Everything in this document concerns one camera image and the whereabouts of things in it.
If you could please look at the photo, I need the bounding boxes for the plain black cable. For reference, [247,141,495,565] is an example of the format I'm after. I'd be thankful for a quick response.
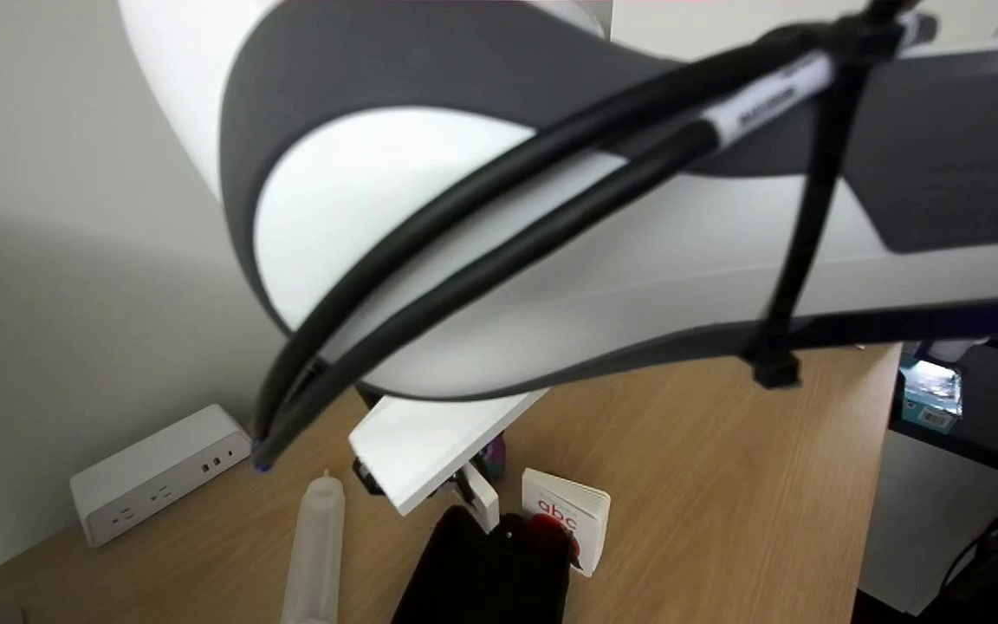
[250,0,910,448]

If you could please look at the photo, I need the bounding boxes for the black cable white label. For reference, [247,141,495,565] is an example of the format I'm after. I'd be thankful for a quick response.
[255,10,943,474]

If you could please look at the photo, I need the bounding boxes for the black cable tie strap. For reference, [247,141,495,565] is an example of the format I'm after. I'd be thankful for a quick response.
[744,0,943,391]

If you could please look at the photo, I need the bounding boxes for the black bookcase box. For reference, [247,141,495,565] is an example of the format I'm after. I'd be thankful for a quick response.
[393,504,579,624]

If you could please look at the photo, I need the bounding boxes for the teal shiny package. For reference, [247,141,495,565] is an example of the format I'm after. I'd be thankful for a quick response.
[899,358,971,438]

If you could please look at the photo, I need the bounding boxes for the white book red orange print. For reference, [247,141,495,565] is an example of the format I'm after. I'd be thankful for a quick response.
[517,465,617,584]

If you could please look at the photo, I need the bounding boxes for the white power strip box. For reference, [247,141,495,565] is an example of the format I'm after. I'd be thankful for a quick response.
[66,401,257,551]

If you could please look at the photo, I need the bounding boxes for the translucent white squeeze bottle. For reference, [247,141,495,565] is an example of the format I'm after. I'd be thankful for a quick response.
[278,472,352,624]

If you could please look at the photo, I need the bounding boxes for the white wrist mount plate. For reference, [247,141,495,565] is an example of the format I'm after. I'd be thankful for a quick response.
[347,389,553,521]

